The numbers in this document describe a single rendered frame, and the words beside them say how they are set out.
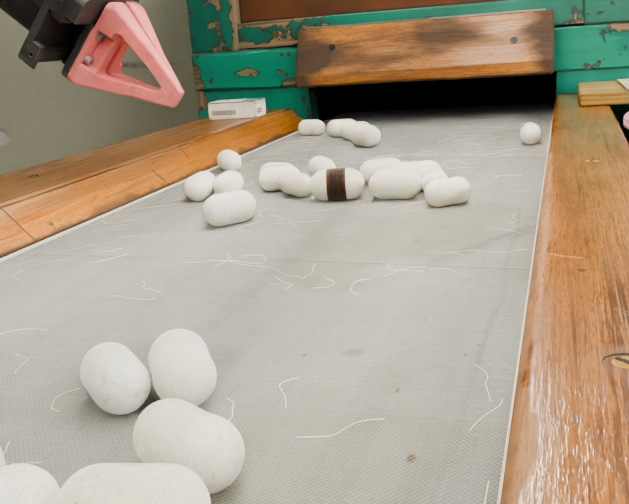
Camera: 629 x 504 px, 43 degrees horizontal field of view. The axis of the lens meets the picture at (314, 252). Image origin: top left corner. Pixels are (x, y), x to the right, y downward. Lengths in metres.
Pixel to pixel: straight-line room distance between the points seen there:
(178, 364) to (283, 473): 0.05
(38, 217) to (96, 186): 0.08
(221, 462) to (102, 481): 0.03
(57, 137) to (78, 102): 0.11
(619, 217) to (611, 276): 0.09
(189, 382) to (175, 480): 0.07
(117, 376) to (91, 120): 1.83
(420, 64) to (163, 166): 0.37
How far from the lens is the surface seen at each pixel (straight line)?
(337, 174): 0.56
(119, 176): 0.65
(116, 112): 2.05
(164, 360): 0.26
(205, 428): 0.21
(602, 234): 0.35
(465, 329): 0.31
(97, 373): 0.26
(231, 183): 0.60
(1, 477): 0.20
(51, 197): 0.58
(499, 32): 0.96
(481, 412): 0.25
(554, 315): 0.26
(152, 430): 0.22
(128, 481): 0.19
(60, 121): 2.12
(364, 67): 0.97
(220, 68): 1.09
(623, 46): 1.00
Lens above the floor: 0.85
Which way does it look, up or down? 15 degrees down
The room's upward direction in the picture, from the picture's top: 4 degrees counter-clockwise
